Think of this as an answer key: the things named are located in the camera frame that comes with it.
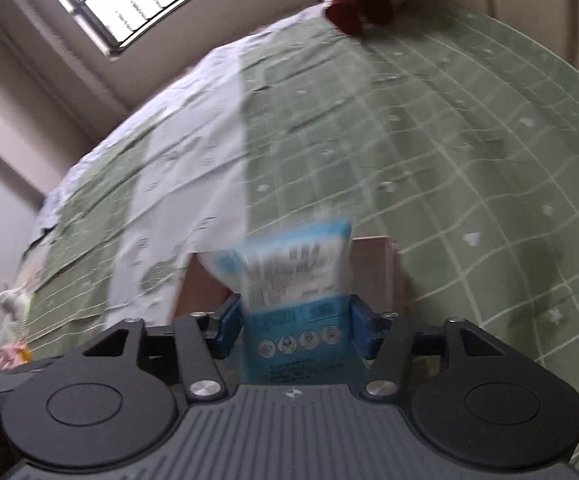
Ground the pink cardboard box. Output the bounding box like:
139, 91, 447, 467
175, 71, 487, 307
171, 236, 408, 318

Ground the white plush at bedside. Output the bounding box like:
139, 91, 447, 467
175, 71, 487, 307
0, 286, 32, 330

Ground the green white bedspread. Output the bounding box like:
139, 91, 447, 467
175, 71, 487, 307
0, 0, 579, 468

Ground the blue wet wipes pack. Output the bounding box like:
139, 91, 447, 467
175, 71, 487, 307
201, 217, 362, 385

